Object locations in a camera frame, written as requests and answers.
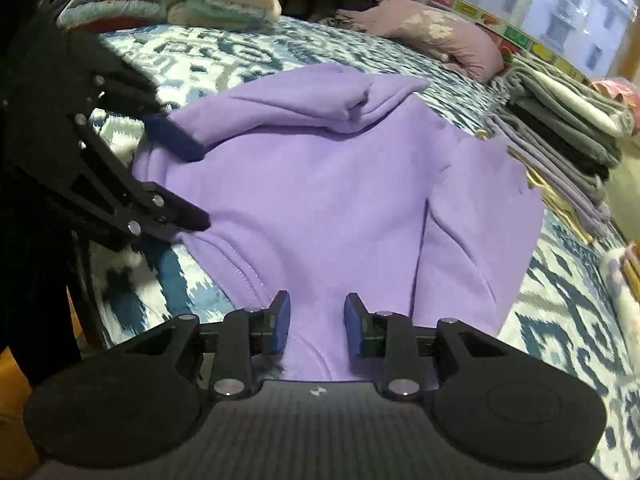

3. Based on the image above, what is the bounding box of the purple hoodie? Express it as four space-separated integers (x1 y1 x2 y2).
132 64 544 382

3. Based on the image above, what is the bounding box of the grey folded clothes stack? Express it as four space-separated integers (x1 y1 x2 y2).
477 54 622 244

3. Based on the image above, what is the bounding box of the blue white patterned bedspread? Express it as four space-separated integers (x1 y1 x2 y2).
91 18 639 479

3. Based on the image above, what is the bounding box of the yellow and cream folded stack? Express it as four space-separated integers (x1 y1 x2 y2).
599 243 639 361

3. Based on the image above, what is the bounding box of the pink floral pillow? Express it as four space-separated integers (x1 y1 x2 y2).
336 0 504 84

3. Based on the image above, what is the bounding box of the colourful alphabet play mat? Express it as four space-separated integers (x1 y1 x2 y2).
427 0 590 84

